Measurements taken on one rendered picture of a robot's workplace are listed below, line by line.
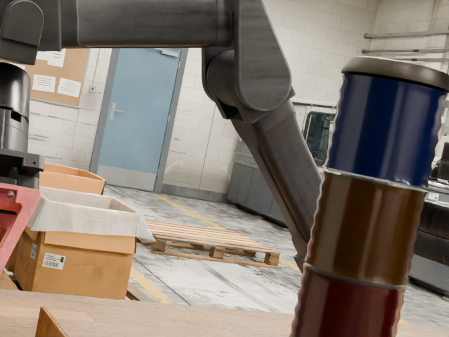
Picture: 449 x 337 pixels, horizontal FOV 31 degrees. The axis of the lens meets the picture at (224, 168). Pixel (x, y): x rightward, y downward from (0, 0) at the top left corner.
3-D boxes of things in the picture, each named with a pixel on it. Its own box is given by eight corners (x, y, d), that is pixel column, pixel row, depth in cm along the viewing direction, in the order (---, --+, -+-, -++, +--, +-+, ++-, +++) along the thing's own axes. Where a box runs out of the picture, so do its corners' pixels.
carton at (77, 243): (142, 316, 405) (162, 218, 402) (17, 305, 380) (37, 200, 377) (108, 282, 465) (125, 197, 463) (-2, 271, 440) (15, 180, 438)
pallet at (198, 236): (231, 244, 813) (234, 231, 812) (277, 268, 722) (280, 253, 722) (118, 229, 762) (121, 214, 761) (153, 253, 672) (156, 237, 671)
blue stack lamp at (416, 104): (385, 176, 32) (403, 93, 31) (451, 192, 28) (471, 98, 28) (304, 161, 30) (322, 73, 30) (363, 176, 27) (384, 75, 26)
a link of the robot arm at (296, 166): (345, 315, 94) (224, 69, 82) (314, 299, 99) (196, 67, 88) (383, 284, 95) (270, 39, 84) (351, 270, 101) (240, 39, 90)
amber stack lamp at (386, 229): (367, 263, 32) (384, 180, 32) (429, 289, 28) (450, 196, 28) (285, 253, 30) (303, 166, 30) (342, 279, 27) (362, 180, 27)
